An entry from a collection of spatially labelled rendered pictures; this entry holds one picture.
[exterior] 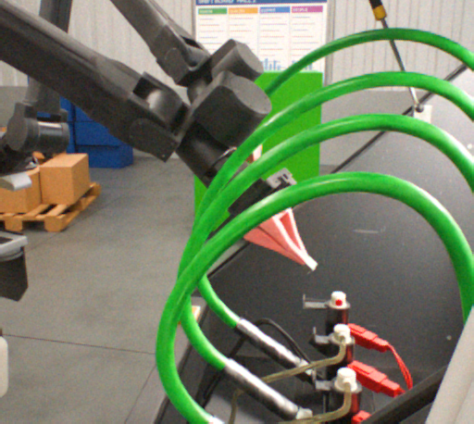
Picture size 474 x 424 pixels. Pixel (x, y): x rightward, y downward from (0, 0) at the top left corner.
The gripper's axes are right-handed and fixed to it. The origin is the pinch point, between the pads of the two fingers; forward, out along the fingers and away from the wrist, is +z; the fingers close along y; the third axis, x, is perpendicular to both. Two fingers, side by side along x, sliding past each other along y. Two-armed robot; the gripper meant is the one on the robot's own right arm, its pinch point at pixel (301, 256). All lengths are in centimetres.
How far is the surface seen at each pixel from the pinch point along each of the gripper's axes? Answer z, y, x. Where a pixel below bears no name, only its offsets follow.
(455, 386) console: 6.3, 17.6, -32.9
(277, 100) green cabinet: -74, -80, 306
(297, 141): -8.4, 14.5, -15.7
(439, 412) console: 6.9, 16.1, -32.9
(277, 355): 5.6, -5.7, -8.8
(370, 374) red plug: 12.8, 0.8, -8.0
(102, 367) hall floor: -11, -171, 114
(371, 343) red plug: 12.5, -0.3, -1.0
